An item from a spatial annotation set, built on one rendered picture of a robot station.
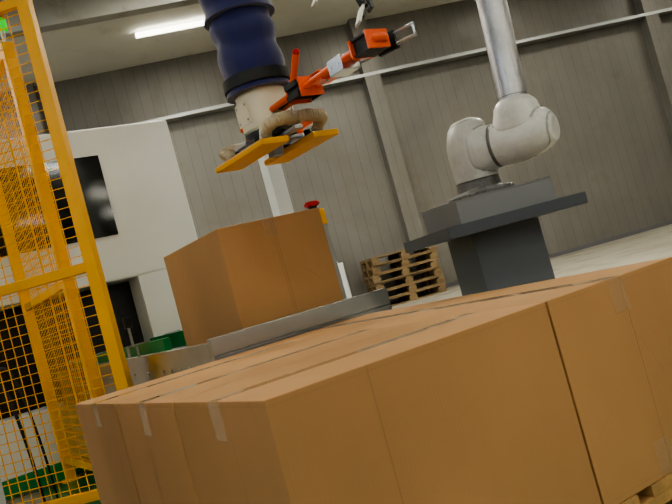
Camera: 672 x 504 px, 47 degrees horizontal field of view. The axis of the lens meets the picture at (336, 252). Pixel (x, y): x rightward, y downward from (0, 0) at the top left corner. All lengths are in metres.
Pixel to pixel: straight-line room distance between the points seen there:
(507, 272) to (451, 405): 1.41
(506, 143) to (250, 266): 0.95
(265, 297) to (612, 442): 1.39
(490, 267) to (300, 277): 0.65
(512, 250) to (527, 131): 0.40
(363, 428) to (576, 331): 0.50
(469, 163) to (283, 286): 0.77
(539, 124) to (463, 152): 0.28
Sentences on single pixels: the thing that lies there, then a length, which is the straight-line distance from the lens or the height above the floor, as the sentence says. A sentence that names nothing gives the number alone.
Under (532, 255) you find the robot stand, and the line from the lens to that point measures 2.73.
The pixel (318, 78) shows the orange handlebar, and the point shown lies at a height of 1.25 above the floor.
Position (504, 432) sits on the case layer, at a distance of 1.39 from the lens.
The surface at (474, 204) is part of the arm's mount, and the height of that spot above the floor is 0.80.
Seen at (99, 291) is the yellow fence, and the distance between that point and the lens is 3.16.
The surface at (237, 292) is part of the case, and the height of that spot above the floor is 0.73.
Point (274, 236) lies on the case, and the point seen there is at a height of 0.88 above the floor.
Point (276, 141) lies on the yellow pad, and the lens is 2.39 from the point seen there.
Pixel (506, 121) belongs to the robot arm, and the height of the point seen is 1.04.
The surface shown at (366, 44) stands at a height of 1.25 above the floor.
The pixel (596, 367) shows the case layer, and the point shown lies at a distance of 1.56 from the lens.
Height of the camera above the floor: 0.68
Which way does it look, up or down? 2 degrees up
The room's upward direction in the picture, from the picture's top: 15 degrees counter-clockwise
